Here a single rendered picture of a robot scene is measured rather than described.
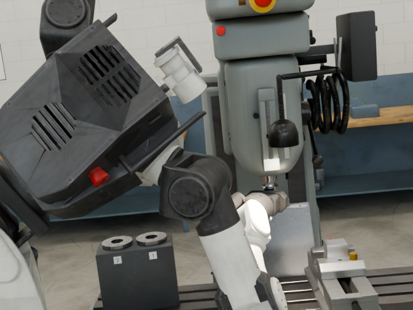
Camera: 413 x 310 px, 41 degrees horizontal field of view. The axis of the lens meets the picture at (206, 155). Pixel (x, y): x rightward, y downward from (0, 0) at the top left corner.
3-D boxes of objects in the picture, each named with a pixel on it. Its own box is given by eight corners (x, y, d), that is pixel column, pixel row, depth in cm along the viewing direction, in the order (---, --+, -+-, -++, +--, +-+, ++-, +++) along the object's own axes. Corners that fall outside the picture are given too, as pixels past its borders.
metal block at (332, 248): (348, 264, 159) (348, 244, 158) (327, 266, 159) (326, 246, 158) (344, 257, 164) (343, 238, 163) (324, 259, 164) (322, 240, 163)
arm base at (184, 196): (196, 239, 104) (222, 187, 100) (137, 205, 106) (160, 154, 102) (217, 214, 118) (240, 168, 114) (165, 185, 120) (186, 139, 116)
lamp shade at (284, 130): (278, 149, 129) (276, 122, 128) (263, 145, 136) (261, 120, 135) (305, 144, 132) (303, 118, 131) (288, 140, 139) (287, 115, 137)
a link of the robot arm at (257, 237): (266, 205, 139) (275, 246, 129) (241, 224, 143) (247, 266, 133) (247, 194, 136) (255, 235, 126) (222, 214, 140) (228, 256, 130)
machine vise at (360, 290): (385, 319, 143) (383, 279, 141) (327, 325, 143) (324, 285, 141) (350, 266, 177) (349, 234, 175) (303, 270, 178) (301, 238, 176)
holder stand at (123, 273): (180, 306, 162) (172, 240, 158) (104, 317, 160) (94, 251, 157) (177, 288, 174) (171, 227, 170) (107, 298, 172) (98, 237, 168)
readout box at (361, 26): (381, 79, 171) (379, 9, 167) (351, 82, 172) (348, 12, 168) (365, 75, 191) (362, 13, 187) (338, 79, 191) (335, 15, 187)
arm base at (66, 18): (43, 52, 108) (101, 37, 111) (26, -4, 111) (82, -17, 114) (53, 85, 122) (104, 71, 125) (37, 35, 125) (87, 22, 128)
